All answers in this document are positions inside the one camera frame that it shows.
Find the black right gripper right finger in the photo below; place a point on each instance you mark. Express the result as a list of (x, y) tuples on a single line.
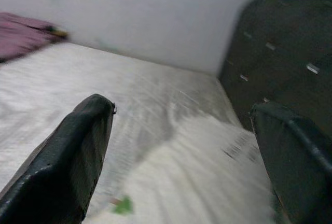
[(298, 169)]

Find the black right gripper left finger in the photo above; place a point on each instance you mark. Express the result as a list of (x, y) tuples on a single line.
[(64, 169)]

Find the white pillow green tree print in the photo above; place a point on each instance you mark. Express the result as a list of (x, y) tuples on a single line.
[(194, 182)]

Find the purple cartoon print blanket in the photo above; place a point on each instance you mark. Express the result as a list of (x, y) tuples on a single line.
[(18, 34)]

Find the grey quilted mattress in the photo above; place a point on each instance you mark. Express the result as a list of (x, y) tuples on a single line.
[(77, 78)]

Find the dark tufted headboard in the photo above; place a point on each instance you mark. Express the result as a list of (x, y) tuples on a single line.
[(280, 40)]

